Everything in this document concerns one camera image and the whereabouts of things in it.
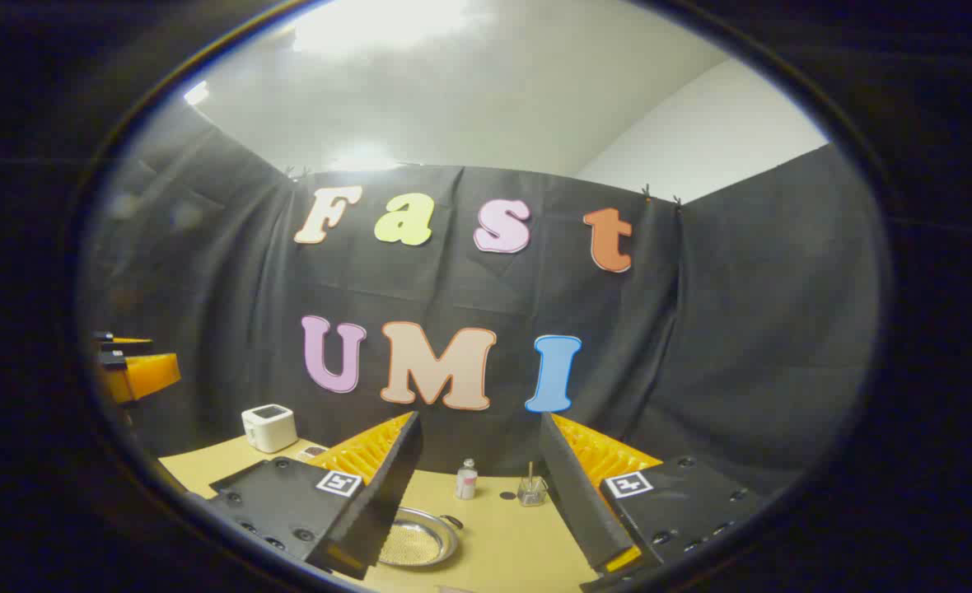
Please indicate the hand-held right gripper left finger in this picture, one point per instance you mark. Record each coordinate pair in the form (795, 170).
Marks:
(387, 486)

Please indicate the small white-labelled bottle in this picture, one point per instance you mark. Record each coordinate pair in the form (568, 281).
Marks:
(466, 482)

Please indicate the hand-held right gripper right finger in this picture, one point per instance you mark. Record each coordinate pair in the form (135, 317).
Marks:
(572, 494)

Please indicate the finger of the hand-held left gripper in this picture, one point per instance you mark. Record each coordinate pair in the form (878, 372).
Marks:
(128, 341)
(144, 379)

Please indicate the glass jar with wooden stick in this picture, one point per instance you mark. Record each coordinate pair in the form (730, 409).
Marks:
(532, 492)

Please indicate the white divided dish of beans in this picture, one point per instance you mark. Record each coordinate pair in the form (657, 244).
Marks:
(311, 451)

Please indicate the cream white toaster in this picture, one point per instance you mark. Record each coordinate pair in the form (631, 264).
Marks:
(270, 430)

